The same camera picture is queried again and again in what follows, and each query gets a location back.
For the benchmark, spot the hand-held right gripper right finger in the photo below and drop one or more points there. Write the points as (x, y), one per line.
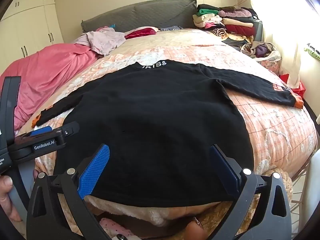
(225, 172)

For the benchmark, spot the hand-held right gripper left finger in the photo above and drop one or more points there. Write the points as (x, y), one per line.
(95, 170)

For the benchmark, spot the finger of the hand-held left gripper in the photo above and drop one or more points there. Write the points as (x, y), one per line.
(70, 129)
(42, 131)

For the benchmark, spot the black sweater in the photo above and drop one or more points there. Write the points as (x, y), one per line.
(150, 117)

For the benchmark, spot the white bag of clothes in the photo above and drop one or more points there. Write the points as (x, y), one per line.
(260, 50)

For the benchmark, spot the pile of folded clothes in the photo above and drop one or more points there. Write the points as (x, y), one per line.
(237, 22)

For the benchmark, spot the person's left hand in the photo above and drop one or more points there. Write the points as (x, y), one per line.
(6, 200)

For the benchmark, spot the person's right hand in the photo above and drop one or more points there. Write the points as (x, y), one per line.
(197, 231)

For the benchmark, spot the orange white patterned blanket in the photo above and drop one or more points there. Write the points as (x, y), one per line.
(270, 130)

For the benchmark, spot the pink dotted cloth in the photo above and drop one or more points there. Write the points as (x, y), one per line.
(115, 228)

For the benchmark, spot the pink quilt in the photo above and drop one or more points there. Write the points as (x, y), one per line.
(50, 67)

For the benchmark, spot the beige fluffy garment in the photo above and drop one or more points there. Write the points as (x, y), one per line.
(150, 212)

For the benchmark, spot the lilac garment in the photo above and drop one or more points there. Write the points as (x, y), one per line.
(105, 40)

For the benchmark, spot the white wardrobe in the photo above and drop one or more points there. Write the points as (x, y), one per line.
(37, 25)

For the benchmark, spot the blue plastic clip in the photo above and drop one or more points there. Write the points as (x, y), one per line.
(111, 26)

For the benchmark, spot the floral pillow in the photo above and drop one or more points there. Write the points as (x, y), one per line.
(270, 66)

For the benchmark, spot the red cushion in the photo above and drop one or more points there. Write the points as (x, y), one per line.
(140, 33)

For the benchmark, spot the grey quilted headboard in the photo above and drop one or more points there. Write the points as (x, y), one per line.
(150, 15)

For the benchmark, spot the cream curtain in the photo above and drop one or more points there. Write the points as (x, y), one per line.
(282, 42)

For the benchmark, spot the blue patterned cloth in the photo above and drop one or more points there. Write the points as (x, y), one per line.
(172, 28)

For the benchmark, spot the green cloth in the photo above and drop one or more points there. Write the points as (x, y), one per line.
(312, 52)

